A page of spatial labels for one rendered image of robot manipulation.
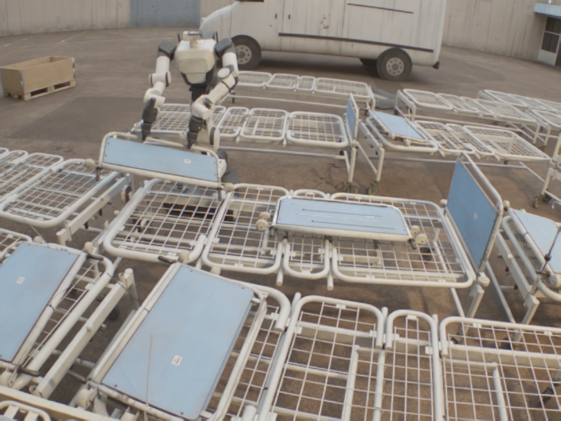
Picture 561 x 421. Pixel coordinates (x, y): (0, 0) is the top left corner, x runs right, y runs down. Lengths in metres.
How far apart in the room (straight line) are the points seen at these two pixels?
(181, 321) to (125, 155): 1.17
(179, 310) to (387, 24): 8.47
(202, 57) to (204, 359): 1.88
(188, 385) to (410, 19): 8.98
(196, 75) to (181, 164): 0.66
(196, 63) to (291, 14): 6.45
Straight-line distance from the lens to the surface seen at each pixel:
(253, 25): 9.12
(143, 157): 2.49
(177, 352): 1.53
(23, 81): 7.79
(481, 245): 2.24
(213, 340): 1.58
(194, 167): 2.53
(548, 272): 2.35
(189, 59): 2.79
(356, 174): 4.31
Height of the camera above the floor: 1.71
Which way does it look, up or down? 27 degrees down
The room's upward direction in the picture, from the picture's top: 5 degrees clockwise
